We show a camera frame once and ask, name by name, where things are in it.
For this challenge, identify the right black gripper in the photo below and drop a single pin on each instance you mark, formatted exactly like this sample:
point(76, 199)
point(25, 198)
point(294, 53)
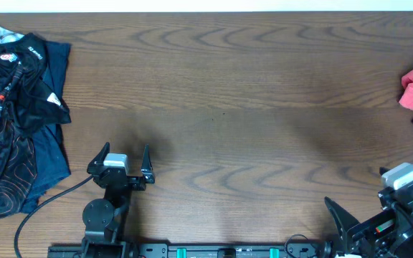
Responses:
point(382, 226)

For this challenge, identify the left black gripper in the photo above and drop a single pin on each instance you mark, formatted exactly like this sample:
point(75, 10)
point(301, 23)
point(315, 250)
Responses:
point(121, 180)

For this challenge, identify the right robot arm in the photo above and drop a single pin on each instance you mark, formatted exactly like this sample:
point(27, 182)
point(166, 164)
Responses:
point(389, 233)

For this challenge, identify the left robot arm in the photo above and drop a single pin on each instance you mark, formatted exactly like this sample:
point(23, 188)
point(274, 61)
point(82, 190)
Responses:
point(104, 218)

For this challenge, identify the black orange patterned shirt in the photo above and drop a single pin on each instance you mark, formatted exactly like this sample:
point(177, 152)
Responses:
point(27, 104)

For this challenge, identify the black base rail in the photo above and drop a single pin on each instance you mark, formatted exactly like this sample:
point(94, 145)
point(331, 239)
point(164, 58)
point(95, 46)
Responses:
point(194, 251)

